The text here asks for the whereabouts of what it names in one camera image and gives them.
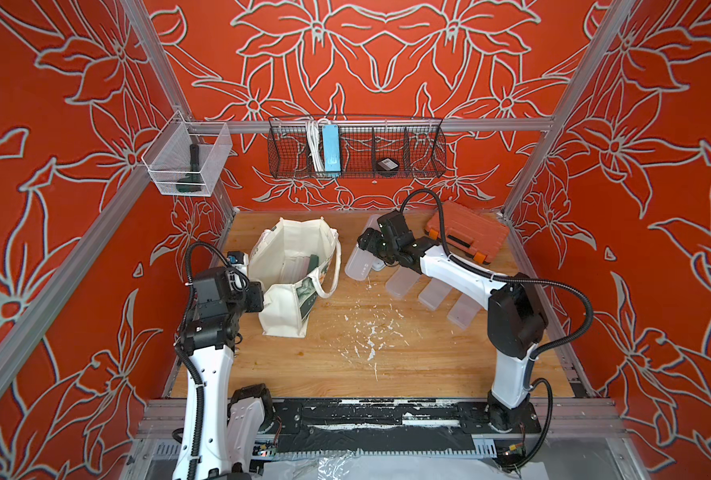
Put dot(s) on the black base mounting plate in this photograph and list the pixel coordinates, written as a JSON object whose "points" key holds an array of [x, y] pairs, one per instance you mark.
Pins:
{"points": [[382, 426]]}

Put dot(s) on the clear plastic wall bin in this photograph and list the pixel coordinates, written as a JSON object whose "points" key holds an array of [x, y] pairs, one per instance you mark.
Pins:
{"points": [[168, 157]]}

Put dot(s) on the white printed canvas tote bag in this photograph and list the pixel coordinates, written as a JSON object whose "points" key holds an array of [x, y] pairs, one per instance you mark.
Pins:
{"points": [[279, 261]]}

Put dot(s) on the dark green flashlight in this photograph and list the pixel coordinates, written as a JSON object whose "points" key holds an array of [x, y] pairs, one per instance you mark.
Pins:
{"points": [[192, 182]]}

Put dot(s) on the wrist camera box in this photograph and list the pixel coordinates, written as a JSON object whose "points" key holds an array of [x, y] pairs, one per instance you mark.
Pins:
{"points": [[394, 228], [238, 260]]}

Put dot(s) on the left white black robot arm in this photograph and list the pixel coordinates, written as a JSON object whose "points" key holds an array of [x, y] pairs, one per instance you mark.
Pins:
{"points": [[220, 429]]}

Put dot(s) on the light blue power bank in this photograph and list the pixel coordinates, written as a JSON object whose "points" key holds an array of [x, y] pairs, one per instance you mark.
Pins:
{"points": [[331, 149]]}

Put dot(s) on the black wire wall basket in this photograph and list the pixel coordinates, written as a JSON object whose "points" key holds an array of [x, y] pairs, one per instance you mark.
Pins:
{"points": [[295, 146]]}

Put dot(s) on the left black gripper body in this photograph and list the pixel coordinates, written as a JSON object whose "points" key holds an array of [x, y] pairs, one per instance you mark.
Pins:
{"points": [[245, 301]]}

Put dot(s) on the orange plastic tool case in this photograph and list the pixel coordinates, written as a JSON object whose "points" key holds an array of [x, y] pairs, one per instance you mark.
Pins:
{"points": [[477, 234]]}

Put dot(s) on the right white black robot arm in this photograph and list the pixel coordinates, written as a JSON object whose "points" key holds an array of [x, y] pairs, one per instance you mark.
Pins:
{"points": [[516, 321]]}

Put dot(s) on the translucent frosted pencil case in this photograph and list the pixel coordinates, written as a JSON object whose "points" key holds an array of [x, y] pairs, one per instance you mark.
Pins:
{"points": [[401, 282]]}

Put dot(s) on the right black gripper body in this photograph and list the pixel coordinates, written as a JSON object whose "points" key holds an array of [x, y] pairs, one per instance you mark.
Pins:
{"points": [[385, 245]]}

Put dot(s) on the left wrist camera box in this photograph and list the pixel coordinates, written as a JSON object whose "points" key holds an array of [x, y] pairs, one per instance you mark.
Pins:
{"points": [[238, 260]]}

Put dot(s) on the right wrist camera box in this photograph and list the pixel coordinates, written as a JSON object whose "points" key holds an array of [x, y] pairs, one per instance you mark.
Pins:
{"points": [[394, 228]]}

